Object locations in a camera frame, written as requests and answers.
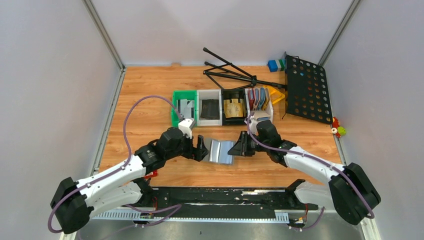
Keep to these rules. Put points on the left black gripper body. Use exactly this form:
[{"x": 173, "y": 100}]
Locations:
[{"x": 186, "y": 149}]

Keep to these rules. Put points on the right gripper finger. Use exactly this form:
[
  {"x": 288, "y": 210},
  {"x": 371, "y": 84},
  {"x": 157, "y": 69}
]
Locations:
[
  {"x": 244, "y": 137},
  {"x": 237, "y": 150}
]

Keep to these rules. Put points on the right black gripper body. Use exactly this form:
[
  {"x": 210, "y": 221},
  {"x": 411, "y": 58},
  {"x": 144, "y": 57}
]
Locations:
[{"x": 253, "y": 146}]

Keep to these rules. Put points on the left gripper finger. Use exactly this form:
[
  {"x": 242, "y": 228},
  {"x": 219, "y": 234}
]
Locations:
[
  {"x": 200, "y": 143},
  {"x": 200, "y": 154}
]

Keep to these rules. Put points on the grey card holder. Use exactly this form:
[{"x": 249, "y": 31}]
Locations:
[{"x": 218, "y": 151}]

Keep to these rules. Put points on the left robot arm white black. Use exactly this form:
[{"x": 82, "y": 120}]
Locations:
[{"x": 75, "y": 202}]

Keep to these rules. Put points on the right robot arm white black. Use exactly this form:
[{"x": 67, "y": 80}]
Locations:
[{"x": 345, "y": 187}]

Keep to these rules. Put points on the white cards in green bin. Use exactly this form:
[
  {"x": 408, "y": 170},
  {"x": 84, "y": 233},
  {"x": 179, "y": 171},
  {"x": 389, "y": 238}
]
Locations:
[{"x": 185, "y": 108}]

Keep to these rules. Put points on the yellow brown packet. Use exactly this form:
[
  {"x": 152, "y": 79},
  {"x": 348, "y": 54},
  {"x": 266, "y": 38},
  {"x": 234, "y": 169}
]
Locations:
[{"x": 234, "y": 108}]

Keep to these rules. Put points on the white bin with wallets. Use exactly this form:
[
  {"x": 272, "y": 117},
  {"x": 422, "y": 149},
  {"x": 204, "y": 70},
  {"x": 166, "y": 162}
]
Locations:
[{"x": 259, "y": 102}]

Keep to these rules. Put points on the red toy brick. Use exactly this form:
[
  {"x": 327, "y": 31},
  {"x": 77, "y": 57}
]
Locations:
[{"x": 151, "y": 175}]

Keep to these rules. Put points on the black plastic bin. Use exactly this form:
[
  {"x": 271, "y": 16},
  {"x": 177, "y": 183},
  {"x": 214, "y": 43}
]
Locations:
[{"x": 228, "y": 94}]

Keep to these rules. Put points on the green plastic bin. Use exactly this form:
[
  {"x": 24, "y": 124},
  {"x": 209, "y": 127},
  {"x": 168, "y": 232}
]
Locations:
[{"x": 187, "y": 94}]

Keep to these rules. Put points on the white plastic bin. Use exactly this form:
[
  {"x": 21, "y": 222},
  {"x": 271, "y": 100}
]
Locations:
[{"x": 209, "y": 94}]

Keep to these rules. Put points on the black music stand tripod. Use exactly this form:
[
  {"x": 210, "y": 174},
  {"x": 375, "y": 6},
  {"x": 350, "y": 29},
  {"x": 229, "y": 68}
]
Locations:
[{"x": 230, "y": 71}]

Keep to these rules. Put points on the black perforated stand plate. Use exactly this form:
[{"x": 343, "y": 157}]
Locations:
[{"x": 307, "y": 91}]

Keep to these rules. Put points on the blue green toy blocks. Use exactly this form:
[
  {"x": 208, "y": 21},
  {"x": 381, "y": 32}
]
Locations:
[{"x": 278, "y": 65}]

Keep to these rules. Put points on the small colourful toy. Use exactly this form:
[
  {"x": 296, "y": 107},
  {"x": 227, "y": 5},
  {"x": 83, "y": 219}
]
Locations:
[{"x": 337, "y": 129}]

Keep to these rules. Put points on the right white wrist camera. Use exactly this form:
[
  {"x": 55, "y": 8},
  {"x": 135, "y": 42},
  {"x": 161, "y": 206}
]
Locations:
[{"x": 252, "y": 125}]

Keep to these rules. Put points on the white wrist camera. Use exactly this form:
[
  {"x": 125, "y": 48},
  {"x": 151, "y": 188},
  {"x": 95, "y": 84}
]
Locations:
[
  {"x": 186, "y": 126},
  {"x": 252, "y": 125}
]

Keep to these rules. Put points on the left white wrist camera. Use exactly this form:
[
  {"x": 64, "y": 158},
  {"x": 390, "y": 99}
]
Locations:
[{"x": 186, "y": 126}]

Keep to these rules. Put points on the yellow triangle frame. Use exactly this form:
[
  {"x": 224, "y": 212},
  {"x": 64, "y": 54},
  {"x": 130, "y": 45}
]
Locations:
[{"x": 273, "y": 95}]

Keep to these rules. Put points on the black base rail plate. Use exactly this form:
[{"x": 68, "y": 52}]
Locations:
[{"x": 219, "y": 205}]

